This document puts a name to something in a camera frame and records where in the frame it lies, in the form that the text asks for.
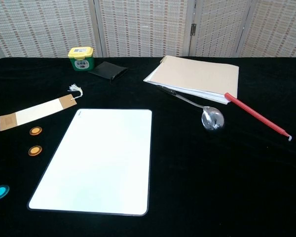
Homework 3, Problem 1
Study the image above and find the white magnetic board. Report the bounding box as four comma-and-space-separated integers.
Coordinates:
27, 108, 153, 217

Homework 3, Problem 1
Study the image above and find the beige spiral sketchbook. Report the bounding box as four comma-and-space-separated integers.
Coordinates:
143, 55, 240, 105

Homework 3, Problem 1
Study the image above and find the black velvet tablecloth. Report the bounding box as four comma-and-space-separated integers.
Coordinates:
0, 56, 296, 237

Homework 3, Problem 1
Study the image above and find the woven folding screen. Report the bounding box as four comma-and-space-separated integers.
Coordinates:
0, 0, 296, 60

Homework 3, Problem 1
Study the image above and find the red pen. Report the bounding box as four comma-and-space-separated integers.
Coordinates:
223, 92, 293, 142

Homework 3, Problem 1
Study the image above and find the paper bookmark with tassel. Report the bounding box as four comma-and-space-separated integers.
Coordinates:
0, 83, 84, 132

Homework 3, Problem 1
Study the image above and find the blue round magnet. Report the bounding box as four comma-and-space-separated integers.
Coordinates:
0, 184, 10, 200

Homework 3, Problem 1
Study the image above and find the black drawstring pouch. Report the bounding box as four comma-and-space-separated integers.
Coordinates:
88, 61, 128, 84

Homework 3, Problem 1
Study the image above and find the metal spoon black handle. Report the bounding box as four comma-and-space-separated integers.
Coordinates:
157, 85, 224, 131

